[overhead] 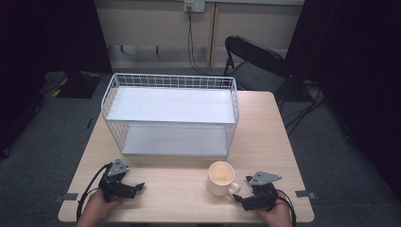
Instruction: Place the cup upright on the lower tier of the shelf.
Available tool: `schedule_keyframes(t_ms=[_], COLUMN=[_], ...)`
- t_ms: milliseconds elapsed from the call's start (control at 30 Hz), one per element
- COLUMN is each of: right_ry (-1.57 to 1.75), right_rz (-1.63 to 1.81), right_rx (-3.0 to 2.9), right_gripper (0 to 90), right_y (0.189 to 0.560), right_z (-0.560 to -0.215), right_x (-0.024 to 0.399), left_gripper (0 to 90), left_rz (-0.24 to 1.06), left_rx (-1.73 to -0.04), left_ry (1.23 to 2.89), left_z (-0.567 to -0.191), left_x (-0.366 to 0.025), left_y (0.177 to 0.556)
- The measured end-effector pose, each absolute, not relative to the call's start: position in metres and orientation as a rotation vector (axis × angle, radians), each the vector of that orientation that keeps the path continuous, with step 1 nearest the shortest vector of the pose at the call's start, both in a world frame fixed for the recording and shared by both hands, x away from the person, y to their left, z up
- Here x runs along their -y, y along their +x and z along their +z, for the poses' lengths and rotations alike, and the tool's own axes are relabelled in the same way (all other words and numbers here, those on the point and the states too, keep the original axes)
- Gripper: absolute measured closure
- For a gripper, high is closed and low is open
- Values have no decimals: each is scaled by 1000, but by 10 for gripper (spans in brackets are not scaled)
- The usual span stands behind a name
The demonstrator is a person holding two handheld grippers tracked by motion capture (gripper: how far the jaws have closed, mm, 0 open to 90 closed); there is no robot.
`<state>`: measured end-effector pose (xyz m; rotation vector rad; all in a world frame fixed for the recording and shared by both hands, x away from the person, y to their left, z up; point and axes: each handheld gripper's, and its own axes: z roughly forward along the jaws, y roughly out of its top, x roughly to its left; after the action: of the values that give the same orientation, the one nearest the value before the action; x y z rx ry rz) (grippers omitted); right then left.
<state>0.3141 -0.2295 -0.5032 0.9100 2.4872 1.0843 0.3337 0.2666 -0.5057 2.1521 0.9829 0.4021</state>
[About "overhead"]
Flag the person's left hand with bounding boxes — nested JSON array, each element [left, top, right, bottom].
[[82, 187, 127, 221]]

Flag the white wall socket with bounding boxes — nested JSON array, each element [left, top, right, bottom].
[[183, 0, 206, 14]]

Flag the black folding chair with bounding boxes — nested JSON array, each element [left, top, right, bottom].
[[222, 35, 290, 96]]

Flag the grey tape strip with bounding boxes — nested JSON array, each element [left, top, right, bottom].
[[52, 192, 79, 203], [294, 189, 318, 201]]

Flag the white cup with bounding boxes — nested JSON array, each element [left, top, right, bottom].
[[206, 161, 241, 198]]

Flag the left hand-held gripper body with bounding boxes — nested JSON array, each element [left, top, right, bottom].
[[97, 158, 137, 203]]

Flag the right hand-held gripper black cable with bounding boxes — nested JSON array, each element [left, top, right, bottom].
[[275, 188, 298, 227]]

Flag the black wall socket cable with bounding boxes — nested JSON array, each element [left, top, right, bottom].
[[186, 9, 225, 78]]

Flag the black curtain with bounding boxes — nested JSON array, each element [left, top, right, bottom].
[[0, 0, 113, 159], [284, 0, 401, 204]]

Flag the person's right hand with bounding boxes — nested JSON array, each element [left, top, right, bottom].
[[257, 192, 293, 227]]

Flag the white wire shelf rack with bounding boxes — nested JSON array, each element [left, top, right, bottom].
[[100, 73, 241, 158]]

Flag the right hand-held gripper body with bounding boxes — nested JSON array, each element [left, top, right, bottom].
[[241, 170, 283, 213]]

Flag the left hand-held gripper black cable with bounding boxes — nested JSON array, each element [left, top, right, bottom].
[[76, 162, 113, 223]]

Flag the black floor cables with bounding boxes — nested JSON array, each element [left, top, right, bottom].
[[279, 79, 327, 137]]

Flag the hand-held gripper black cable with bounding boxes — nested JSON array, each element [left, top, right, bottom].
[[275, 188, 298, 227], [76, 162, 113, 223]]

